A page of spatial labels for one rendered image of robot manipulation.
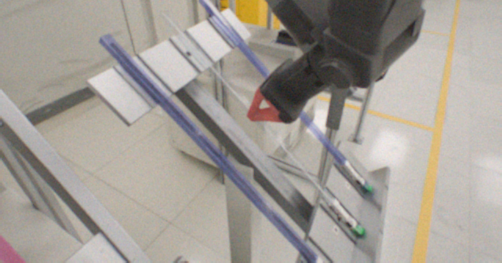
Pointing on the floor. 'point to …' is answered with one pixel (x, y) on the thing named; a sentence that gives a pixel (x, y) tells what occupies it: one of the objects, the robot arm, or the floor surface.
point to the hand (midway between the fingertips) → (254, 113)
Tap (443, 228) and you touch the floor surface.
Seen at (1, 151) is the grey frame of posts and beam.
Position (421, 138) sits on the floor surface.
